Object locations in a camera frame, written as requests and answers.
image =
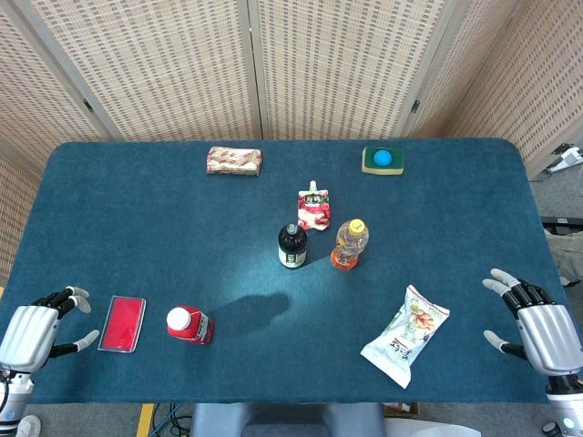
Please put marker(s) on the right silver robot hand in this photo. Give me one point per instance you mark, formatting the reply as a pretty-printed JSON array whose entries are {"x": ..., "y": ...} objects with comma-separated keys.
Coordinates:
[{"x": 549, "y": 334}]

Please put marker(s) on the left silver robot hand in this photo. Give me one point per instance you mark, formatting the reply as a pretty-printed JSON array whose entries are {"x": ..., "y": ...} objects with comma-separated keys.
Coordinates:
[{"x": 28, "y": 332}]

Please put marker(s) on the red bottle with white cap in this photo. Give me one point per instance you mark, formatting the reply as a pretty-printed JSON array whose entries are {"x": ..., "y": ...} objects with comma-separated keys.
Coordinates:
[{"x": 190, "y": 324}]

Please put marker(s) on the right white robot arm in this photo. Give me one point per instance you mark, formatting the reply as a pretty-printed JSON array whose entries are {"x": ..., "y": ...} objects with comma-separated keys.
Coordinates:
[{"x": 567, "y": 403}]

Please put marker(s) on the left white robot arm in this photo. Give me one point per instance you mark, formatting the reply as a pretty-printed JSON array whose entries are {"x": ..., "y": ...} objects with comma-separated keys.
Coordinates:
[{"x": 11, "y": 400}]

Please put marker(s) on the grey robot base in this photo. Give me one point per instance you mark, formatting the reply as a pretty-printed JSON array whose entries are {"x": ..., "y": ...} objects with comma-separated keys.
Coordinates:
[{"x": 287, "y": 419}]

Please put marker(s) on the orange bottle with yellow cap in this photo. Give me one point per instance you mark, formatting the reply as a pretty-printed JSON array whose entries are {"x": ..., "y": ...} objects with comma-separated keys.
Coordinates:
[{"x": 349, "y": 245}]

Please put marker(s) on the dark bottle with black cap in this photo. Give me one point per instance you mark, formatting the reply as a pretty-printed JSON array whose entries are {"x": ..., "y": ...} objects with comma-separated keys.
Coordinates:
[{"x": 293, "y": 245}]

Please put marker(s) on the red flat case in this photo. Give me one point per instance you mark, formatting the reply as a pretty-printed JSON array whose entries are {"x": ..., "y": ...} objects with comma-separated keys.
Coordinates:
[{"x": 122, "y": 323}]

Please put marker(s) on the white snack bag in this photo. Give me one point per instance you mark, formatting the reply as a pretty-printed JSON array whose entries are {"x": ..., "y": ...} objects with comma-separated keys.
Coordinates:
[{"x": 405, "y": 339}]

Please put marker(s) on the white device on floor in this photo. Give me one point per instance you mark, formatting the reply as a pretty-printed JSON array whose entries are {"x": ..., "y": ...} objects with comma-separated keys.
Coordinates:
[{"x": 565, "y": 159}]

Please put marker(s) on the green yellow sponge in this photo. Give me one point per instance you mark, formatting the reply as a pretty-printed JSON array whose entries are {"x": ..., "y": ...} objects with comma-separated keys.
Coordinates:
[{"x": 383, "y": 160}]

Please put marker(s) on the blue ball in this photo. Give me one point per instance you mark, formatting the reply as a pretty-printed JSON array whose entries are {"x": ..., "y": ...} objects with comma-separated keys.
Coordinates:
[{"x": 382, "y": 158}]

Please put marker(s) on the blue table cloth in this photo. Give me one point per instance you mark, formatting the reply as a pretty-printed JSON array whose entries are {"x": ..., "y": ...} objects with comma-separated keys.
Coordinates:
[{"x": 282, "y": 282}]

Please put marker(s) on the red white spout pouch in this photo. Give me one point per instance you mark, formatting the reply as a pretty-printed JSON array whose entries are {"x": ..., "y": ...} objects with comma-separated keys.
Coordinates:
[{"x": 314, "y": 209}]

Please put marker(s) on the red white wrapped snack pack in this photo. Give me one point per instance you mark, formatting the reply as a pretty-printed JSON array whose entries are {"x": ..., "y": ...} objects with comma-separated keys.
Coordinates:
[{"x": 234, "y": 160}]

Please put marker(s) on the woven folding screen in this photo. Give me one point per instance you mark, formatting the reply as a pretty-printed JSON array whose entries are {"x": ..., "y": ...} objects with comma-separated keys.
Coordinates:
[{"x": 291, "y": 68}]

